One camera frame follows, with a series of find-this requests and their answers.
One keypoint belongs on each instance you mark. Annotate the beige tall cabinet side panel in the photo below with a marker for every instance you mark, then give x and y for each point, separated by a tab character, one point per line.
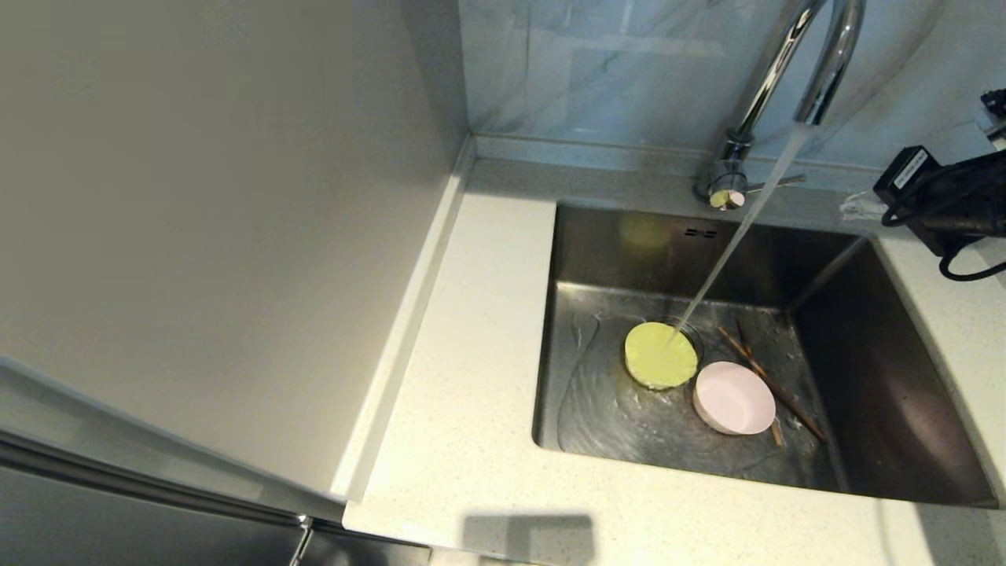
196	236

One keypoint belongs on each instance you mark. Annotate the chrome gooseneck kitchen faucet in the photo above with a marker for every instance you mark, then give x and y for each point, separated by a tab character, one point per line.
778	63

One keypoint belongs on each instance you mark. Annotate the glossy grey lower cabinet door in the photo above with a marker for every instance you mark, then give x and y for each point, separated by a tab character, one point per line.
118	527

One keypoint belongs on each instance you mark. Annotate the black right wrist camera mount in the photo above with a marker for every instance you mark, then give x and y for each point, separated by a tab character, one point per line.
996	110

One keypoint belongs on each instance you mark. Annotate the running water stream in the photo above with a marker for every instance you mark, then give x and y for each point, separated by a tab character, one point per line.
736	236

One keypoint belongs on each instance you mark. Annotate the yellow-green plastic bowl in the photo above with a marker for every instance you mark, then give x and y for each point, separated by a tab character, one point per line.
660	355

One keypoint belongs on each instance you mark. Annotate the white countertop upstand strip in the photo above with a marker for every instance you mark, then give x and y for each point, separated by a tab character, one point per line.
409	314

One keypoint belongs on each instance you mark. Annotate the pink plastic bowl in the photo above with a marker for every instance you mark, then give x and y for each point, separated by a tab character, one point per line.
735	397

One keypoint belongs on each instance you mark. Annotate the stainless steel sink basin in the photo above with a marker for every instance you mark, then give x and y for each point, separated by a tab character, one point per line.
597	440

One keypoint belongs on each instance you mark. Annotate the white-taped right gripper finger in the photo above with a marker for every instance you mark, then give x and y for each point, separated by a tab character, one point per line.
863	207

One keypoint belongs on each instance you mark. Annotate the silver cabinet trim strip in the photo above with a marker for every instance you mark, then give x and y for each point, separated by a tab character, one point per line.
157	479

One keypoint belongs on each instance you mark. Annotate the grey tall cabinet door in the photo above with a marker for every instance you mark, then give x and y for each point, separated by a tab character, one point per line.
78	417

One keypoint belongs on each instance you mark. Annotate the brown wooden chopstick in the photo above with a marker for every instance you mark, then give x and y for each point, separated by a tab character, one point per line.
743	338
798	410

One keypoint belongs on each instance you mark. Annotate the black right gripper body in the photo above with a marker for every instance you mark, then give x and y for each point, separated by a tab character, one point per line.
963	200

